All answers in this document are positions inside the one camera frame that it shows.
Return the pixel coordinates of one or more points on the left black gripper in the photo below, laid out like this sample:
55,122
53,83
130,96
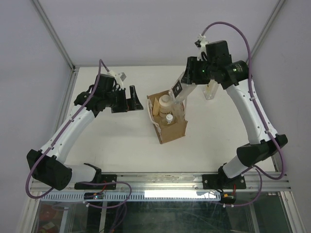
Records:
129,104

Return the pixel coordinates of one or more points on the beige sachet packet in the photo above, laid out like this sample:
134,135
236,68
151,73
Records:
156,107

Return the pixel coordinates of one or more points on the clear bottle white cap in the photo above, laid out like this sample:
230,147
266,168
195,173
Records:
168,120

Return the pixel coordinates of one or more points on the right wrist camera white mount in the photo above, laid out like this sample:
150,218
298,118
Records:
201,45

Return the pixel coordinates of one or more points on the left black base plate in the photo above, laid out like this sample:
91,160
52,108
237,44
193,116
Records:
104,178

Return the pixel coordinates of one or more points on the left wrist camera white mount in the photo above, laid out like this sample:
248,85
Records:
119,77

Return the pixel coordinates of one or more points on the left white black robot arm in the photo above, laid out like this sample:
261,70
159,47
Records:
48,165

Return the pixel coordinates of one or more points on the left aluminium corner post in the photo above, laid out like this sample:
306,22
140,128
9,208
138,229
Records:
52,32

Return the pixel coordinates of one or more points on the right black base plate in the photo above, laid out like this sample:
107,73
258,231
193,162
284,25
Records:
219,181

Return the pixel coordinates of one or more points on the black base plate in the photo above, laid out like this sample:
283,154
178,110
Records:
219,181
104,178

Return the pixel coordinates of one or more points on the brown canvas tote bag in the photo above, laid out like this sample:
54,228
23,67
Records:
166,132

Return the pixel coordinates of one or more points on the clear square bottle dark cap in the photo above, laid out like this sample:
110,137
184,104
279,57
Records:
210,90

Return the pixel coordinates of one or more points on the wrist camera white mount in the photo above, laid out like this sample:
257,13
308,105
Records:
201,45
119,77

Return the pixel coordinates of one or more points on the right aluminium corner post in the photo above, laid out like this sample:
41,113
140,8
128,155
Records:
252,52

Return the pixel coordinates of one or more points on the white cream jar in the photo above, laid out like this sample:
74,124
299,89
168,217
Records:
165,106

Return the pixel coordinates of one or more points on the aluminium corner post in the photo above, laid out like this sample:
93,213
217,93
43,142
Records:
252,52
52,32

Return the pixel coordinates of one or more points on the grey slotted cable duct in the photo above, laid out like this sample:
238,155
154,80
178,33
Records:
149,195

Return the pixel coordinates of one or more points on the aluminium rail frame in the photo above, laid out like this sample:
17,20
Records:
249,182

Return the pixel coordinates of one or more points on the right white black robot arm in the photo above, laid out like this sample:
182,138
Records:
215,63

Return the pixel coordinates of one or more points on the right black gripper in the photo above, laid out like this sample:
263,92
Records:
190,75

